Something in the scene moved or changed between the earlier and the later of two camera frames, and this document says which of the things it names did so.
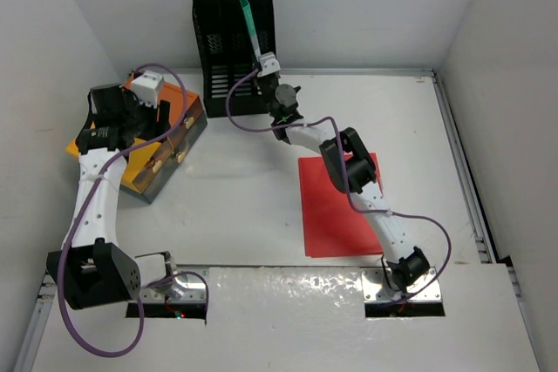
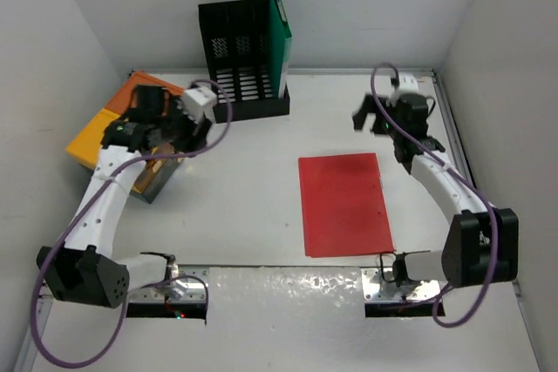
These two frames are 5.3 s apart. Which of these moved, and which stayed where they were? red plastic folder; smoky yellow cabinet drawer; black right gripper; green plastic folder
Moved: black right gripper; green plastic folder
Stayed: red plastic folder; smoky yellow cabinet drawer
